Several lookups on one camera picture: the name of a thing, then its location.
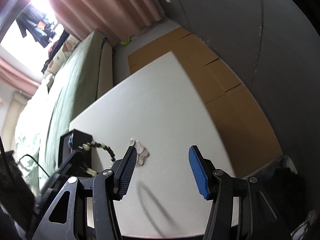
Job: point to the hanging dark clothes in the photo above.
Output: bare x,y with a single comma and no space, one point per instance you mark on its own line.
35,27

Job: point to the black bag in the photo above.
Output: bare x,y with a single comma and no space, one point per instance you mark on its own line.
287,192

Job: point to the black jewelry box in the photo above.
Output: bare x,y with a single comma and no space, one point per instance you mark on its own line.
80,136

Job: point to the white crumpled object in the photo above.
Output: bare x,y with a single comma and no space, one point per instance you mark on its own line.
308,217

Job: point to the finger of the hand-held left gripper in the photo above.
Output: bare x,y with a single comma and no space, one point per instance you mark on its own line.
65,165

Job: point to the floral pillow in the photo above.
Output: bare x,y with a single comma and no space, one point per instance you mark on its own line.
65,52

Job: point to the clothes pile on windowsill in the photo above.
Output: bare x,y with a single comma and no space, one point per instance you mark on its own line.
53,47

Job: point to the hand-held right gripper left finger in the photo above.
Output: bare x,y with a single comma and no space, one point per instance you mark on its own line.
128,170

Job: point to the narrow pink curtain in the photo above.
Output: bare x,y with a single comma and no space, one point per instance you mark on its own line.
15,77

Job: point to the bed with green sheet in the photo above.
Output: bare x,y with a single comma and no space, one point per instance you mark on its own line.
75,80

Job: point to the flattened cardboard sheets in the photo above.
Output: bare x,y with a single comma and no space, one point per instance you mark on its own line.
225,80

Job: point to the grey wardrobe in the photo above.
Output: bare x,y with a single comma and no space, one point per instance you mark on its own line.
225,17

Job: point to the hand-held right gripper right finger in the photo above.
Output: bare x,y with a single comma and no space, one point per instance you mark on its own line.
197,170

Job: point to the green packet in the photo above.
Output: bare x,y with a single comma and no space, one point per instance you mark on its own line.
125,42

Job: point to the light green quilt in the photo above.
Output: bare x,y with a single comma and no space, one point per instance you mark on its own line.
27,142

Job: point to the wide pink curtain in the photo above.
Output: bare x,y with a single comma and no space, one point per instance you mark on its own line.
100,5

